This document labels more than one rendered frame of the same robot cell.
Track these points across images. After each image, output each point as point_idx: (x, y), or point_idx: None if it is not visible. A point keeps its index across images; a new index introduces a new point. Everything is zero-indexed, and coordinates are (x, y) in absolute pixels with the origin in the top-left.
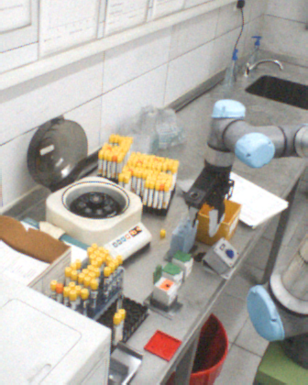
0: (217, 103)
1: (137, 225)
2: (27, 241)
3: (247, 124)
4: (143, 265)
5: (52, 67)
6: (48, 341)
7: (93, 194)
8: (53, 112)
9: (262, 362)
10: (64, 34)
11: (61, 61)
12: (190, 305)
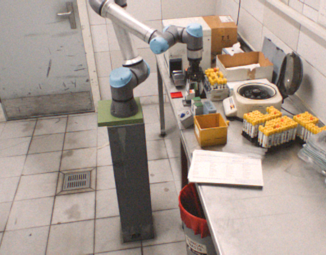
0: (199, 23)
1: (234, 107)
2: (249, 75)
3: (179, 27)
4: (216, 110)
5: (311, 28)
6: None
7: (264, 95)
8: (318, 66)
9: (139, 99)
10: None
11: (315, 30)
12: (181, 108)
